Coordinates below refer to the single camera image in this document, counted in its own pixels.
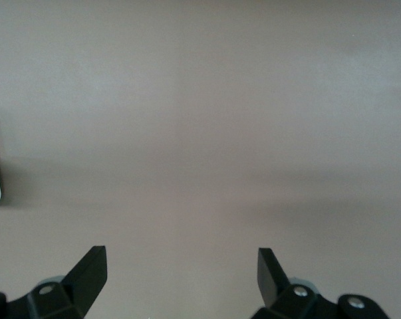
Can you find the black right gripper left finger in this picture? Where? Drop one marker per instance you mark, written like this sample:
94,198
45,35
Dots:
83,282

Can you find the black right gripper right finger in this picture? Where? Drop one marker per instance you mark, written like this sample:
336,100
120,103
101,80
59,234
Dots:
270,282

